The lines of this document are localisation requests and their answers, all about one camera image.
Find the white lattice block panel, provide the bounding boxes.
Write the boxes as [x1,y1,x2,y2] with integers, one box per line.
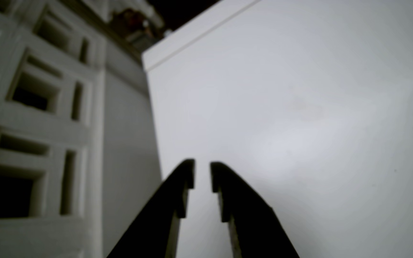
[0,0,107,258]

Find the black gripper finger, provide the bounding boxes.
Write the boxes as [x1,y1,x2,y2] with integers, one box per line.
[210,161,300,258]
[107,159,196,258]

